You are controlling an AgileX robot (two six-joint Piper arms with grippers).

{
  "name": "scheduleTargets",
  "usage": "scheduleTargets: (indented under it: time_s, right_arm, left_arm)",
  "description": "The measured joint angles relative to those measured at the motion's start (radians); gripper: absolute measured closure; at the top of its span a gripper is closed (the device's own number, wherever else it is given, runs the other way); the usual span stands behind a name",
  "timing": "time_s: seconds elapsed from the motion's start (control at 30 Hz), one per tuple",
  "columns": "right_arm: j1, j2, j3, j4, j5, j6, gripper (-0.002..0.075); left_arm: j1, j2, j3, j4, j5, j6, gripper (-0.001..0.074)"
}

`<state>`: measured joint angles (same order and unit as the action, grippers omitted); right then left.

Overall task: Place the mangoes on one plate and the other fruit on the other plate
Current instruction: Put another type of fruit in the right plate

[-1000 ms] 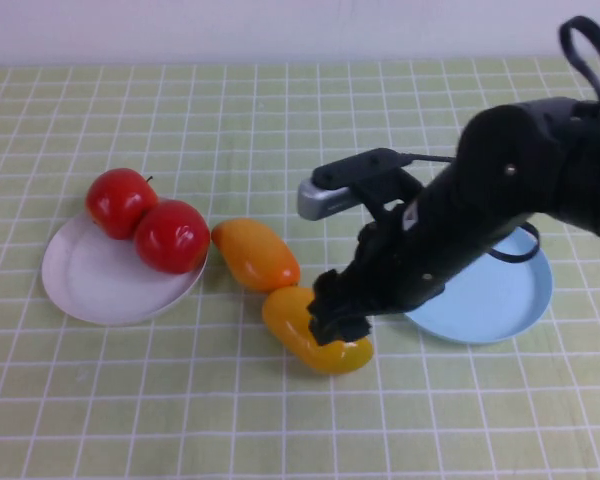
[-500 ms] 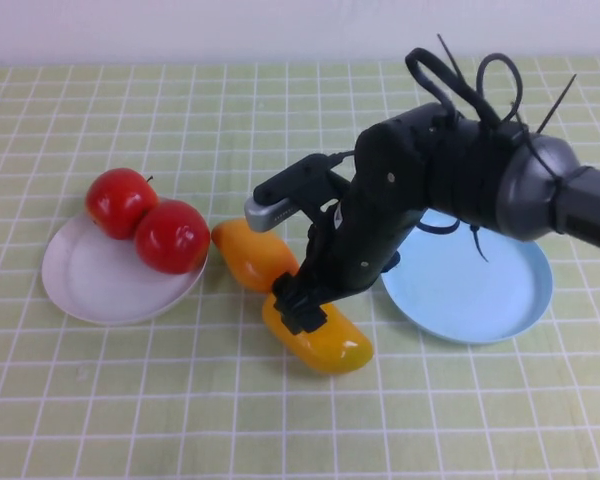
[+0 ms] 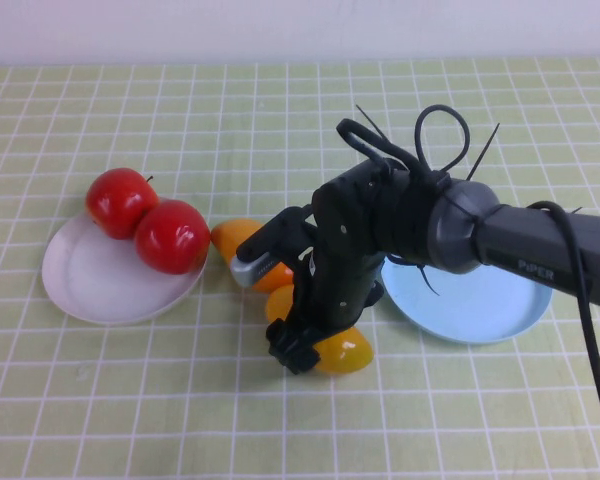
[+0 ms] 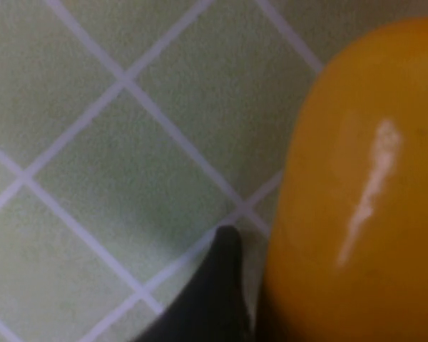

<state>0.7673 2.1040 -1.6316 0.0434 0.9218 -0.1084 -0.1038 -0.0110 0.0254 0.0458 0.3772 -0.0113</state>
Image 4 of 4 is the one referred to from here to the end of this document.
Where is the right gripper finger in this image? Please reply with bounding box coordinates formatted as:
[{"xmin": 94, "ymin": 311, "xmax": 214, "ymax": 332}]
[{"xmin": 135, "ymin": 226, "xmax": 256, "ymax": 342}]

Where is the yellow mango with greenish tip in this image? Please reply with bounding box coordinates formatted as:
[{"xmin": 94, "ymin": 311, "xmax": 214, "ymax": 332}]
[{"xmin": 267, "ymin": 16, "xmax": 428, "ymax": 342}]

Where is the green checkered tablecloth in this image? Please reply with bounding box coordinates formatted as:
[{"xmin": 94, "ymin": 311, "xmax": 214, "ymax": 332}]
[{"xmin": 0, "ymin": 0, "xmax": 428, "ymax": 342}]

